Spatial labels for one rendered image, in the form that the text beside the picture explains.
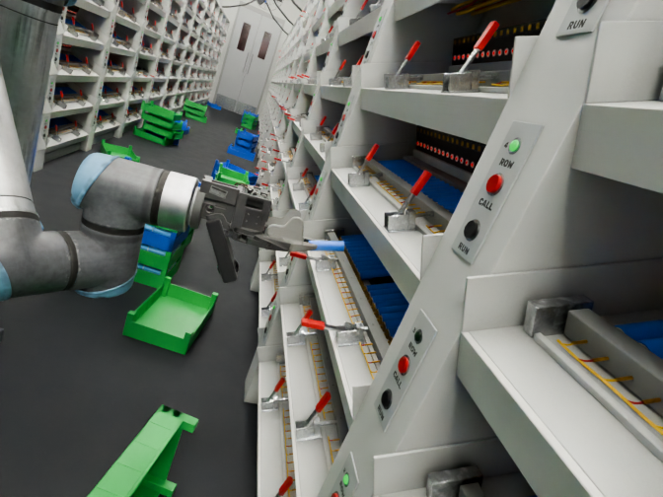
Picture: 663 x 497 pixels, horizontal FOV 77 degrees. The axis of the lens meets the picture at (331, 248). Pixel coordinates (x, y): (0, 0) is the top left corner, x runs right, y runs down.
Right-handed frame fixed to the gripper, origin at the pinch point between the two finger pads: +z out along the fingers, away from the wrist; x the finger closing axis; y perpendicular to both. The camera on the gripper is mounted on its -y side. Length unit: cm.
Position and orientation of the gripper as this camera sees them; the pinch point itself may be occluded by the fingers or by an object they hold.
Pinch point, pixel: (308, 247)
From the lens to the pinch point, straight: 73.5
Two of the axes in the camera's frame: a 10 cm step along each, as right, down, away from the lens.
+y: 3.1, -9.0, -3.1
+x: -1.6, -3.7, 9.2
